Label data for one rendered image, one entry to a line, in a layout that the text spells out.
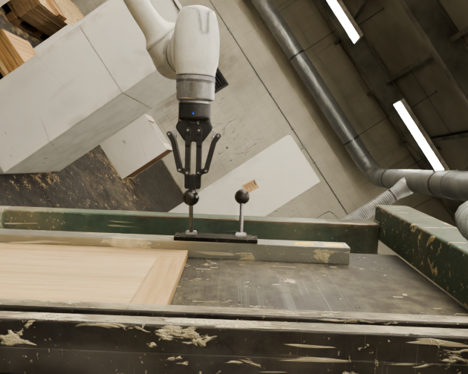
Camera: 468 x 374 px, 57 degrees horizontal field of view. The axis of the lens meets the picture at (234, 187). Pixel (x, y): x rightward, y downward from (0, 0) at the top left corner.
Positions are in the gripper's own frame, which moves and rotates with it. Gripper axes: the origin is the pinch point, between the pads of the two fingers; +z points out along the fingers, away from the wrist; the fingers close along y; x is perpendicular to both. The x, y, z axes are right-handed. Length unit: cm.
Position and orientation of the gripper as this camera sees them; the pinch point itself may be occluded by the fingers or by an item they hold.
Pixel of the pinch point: (192, 188)
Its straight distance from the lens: 103.4
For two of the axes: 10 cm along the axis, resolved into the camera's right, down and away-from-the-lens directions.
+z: -0.4, 9.9, 1.3
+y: -10.0, -0.4, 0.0
